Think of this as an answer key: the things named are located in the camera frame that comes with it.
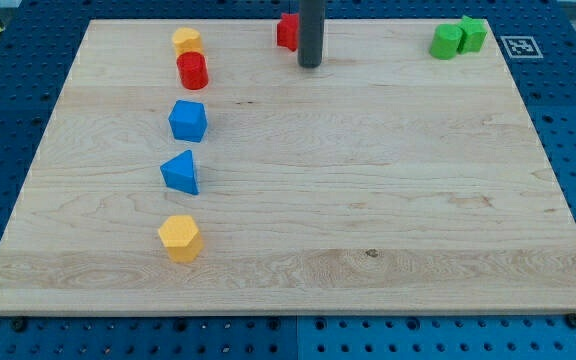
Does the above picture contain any yellow hexagon block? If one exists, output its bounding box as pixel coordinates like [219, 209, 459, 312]
[158, 215, 204, 263]

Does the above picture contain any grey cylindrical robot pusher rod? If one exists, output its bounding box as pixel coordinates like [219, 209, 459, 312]
[297, 0, 325, 68]

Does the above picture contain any blue cube block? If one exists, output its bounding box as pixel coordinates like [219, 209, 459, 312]
[168, 100, 207, 142]

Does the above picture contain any light wooden board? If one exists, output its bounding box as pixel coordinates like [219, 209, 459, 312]
[0, 19, 576, 317]

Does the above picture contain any green cylinder block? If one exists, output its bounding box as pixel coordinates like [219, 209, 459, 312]
[429, 24, 463, 60]

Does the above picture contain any red cylinder block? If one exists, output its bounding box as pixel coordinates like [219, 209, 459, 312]
[176, 51, 209, 90]

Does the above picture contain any yellow heart block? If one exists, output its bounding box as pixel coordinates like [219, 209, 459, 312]
[171, 27, 204, 56]

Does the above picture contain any white fiducial marker tag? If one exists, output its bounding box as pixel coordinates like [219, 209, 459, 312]
[500, 35, 543, 59]

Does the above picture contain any green star block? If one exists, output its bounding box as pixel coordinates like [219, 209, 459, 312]
[457, 15, 487, 54]

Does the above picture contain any blue triangle block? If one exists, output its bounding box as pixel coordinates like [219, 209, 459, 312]
[160, 150, 199, 195]

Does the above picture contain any red star block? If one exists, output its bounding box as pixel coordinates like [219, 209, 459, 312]
[276, 13, 299, 51]

